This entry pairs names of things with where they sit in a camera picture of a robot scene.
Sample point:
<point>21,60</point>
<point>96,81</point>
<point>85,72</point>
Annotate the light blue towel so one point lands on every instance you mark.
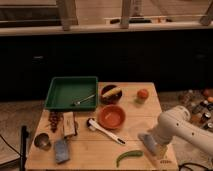
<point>148,142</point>

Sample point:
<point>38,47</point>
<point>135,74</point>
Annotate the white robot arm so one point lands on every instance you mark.
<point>175,122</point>

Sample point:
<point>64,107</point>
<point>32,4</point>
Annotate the dark brown bowl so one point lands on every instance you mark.
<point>113,99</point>

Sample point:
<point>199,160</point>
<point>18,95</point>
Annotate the red bowl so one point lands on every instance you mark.
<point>111,117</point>

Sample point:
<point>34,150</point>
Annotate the yellow corn cob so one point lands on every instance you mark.
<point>111,92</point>

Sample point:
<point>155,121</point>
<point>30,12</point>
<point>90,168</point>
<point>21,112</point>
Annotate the metal fork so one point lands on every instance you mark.
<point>82,100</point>

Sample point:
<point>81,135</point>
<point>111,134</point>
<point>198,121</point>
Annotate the green plastic tray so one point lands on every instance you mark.
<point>63,91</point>

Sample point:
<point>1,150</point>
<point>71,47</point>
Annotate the orange tomato toy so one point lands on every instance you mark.
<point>143,94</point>

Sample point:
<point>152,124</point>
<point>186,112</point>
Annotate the white cardboard box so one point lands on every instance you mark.
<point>69,124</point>

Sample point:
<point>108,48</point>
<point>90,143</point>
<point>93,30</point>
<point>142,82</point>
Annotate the dark red grape bunch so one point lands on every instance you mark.
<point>54,119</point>

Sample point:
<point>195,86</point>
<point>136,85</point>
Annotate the green chili pepper toy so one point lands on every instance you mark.
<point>132,153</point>

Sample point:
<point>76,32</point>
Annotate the blue sponge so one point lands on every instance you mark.
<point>61,151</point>

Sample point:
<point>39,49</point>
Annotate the small metal cup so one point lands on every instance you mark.
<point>42,141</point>

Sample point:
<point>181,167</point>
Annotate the black pole stand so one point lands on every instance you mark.
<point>23,145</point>

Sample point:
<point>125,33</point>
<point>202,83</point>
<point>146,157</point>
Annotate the white handled spoon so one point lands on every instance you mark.
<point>93,125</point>

